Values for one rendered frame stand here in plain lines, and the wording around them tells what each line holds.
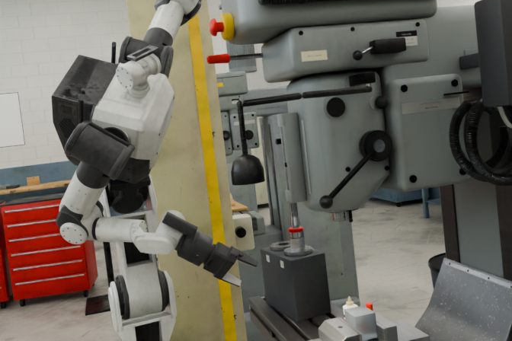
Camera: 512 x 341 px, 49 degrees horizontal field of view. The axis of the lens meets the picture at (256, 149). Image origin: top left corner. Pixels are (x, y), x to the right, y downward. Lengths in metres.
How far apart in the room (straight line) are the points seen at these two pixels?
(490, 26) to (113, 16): 9.54
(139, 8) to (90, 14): 7.43
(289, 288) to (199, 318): 1.46
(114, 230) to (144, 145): 0.26
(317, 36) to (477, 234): 0.69
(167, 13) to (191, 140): 1.22
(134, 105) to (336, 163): 0.61
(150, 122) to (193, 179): 1.48
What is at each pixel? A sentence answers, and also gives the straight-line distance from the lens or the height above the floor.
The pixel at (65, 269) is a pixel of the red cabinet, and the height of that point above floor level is 0.32.
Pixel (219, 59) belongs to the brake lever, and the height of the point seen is 1.70.
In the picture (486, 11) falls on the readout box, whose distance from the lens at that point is 1.20.
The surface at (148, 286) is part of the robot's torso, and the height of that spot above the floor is 1.06.
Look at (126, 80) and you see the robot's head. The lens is 1.55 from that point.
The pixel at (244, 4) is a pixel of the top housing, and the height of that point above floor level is 1.79.
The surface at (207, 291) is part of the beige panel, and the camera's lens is 3.15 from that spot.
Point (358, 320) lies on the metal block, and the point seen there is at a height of 1.06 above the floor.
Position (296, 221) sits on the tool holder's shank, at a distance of 1.76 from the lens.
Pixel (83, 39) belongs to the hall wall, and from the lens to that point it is 10.41.
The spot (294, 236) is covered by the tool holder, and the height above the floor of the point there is 1.18.
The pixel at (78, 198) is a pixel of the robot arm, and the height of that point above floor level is 1.39.
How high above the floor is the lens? 1.54
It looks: 3 degrees down
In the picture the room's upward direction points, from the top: 6 degrees counter-clockwise
